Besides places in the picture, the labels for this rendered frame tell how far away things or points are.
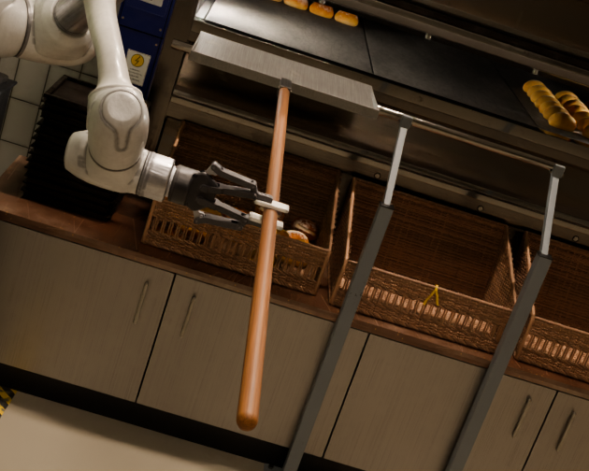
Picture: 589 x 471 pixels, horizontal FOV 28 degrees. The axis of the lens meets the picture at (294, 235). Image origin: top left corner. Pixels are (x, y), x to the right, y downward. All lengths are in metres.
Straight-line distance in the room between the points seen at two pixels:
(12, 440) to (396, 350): 1.15
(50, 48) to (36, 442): 1.17
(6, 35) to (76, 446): 1.24
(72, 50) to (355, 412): 1.39
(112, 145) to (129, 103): 0.08
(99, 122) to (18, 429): 1.63
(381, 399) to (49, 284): 1.06
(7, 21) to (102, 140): 0.97
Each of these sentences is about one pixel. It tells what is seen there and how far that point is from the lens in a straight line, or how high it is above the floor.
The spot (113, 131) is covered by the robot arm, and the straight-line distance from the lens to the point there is 2.11.
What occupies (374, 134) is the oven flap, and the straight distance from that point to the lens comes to 3.87.
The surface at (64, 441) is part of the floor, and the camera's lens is 3.57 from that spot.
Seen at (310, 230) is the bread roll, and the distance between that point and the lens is 3.84.
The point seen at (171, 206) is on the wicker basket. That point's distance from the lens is 3.47.
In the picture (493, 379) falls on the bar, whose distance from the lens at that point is 3.55.
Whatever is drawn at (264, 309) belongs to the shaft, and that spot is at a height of 1.13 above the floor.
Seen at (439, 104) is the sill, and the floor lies 1.16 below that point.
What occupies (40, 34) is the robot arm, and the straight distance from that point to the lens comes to 3.07.
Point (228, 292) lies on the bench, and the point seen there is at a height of 0.54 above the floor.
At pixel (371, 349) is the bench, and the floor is 0.50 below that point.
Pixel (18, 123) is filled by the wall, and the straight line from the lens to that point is 3.99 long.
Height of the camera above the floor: 1.87
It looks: 19 degrees down
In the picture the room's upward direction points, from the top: 19 degrees clockwise
